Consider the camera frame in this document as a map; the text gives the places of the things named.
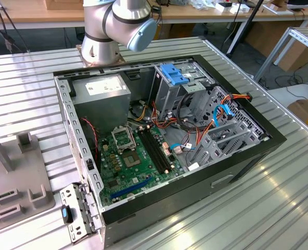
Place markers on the green motherboard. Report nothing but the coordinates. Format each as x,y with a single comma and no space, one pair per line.
122,177

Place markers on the blue plastic drive latch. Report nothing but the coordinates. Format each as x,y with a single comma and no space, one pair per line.
173,74

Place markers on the blue expansion slot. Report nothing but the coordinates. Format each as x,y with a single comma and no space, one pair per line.
131,187

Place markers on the black open PC case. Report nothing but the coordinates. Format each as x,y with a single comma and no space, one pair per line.
195,198

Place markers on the cardboard box with white label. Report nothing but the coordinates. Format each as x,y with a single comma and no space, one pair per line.
305,112

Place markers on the black stand pole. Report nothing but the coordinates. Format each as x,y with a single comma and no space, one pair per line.
255,9

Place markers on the black latch with blue stripe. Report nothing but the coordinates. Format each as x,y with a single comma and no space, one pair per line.
66,214

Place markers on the large plain cardboard box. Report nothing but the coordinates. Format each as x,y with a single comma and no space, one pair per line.
268,36

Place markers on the metal optical drive cage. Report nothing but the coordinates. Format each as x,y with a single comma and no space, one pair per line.
166,99

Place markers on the black RAM slot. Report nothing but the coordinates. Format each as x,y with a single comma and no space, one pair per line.
155,151
163,151
159,151
151,151

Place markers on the white box with black top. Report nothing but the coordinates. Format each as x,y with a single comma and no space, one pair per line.
222,7

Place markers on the CPU socket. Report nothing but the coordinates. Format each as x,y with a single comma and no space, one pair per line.
130,160

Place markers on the wooden desk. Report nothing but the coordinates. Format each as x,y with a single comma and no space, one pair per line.
200,14
52,14

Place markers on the grey parts rack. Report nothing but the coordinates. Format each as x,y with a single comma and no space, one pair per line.
18,166

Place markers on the hinged metal slot bracket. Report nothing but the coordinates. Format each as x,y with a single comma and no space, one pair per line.
75,199

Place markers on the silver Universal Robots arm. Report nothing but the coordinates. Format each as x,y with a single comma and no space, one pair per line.
101,26

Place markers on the metal disk bay cage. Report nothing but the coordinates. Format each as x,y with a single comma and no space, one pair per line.
213,155

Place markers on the grey power supply unit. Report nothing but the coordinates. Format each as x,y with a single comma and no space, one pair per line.
101,106

